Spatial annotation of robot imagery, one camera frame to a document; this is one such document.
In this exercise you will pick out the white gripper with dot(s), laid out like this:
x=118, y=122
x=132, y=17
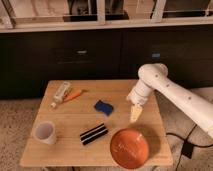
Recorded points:
x=138, y=96

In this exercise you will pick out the black white striped eraser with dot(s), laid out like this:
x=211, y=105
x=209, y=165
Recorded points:
x=94, y=133

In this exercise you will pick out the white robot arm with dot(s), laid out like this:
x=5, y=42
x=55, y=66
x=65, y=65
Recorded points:
x=155, y=77

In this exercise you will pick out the blue sponge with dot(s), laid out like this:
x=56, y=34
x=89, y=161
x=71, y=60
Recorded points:
x=106, y=108

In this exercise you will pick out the orange bowl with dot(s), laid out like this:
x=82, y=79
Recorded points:
x=129, y=148

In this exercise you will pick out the orange carrot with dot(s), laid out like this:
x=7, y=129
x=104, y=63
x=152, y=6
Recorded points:
x=73, y=94

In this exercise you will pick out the clear plastic bottle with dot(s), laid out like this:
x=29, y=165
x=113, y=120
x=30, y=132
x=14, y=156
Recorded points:
x=61, y=93

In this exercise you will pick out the white plastic cup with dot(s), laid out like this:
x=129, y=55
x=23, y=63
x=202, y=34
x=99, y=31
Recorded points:
x=45, y=132

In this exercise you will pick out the dark cabinet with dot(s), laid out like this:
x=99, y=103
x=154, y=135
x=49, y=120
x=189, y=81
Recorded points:
x=29, y=60

